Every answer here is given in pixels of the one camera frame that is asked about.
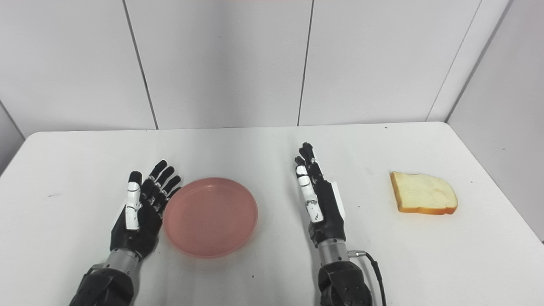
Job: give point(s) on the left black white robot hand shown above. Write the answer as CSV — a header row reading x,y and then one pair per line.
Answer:
x,y
142,212

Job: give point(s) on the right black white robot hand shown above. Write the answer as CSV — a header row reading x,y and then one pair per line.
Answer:
x,y
321,204

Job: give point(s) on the pink round plate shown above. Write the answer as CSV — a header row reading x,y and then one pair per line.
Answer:
x,y
210,217

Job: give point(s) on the slice of white bread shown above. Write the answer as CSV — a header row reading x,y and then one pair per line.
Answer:
x,y
423,193

